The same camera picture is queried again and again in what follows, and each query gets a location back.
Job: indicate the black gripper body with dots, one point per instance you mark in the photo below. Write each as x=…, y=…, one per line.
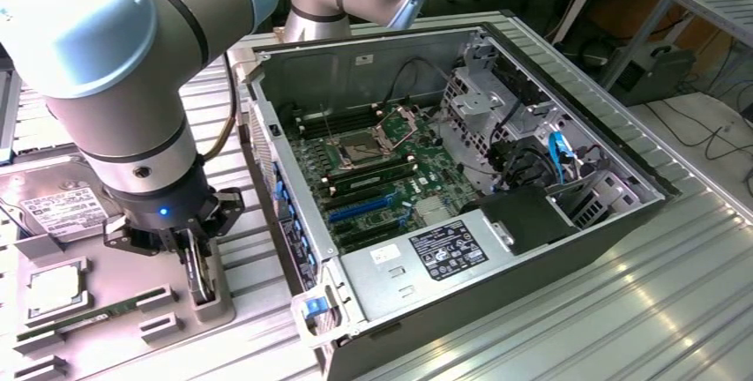
x=164, y=211

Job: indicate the graphics card with metal bracket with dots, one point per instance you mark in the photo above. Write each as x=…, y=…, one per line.
x=199, y=275

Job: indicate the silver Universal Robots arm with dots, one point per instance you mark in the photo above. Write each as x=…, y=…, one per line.
x=117, y=68

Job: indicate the silver hard disk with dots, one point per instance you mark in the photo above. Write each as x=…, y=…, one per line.
x=52, y=213

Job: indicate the green RAM stick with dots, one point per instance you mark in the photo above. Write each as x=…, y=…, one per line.
x=105, y=314

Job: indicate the silver CPU chip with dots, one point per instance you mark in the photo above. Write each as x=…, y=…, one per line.
x=53, y=288

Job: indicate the grey parts rack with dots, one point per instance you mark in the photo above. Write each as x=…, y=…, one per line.
x=117, y=332

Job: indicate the blue expansion slot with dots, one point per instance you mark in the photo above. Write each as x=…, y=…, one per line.
x=359, y=210

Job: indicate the RAM stick with white label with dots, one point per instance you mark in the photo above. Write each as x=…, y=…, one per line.
x=370, y=179

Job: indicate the blue case latch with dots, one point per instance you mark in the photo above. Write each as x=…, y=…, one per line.
x=312, y=305

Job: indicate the thin socket locking lever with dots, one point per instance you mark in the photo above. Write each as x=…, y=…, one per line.
x=328, y=123

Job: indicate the CPU socket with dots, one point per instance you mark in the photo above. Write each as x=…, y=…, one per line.
x=362, y=148

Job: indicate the black RAM slot bank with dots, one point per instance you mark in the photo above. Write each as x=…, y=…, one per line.
x=340, y=123

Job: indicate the grey power supply unit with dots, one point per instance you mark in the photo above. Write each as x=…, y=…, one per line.
x=382, y=284

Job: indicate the silver chipset heatsink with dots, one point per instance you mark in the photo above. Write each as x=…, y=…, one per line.
x=435, y=210

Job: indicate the metal socket cover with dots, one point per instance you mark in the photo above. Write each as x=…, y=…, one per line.
x=403, y=125

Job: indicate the green motherboard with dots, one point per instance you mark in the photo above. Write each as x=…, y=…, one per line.
x=435, y=165

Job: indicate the silver disk bay cage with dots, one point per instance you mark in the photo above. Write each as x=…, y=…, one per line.
x=476, y=103

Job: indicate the black plastic shroud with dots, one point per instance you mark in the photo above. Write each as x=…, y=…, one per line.
x=523, y=222

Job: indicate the open black PC case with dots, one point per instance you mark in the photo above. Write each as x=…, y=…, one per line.
x=587, y=266

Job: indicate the black box device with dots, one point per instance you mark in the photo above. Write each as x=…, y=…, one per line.
x=658, y=72

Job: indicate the grey metal shelf frame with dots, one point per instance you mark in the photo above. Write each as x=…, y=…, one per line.
x=714, y=6

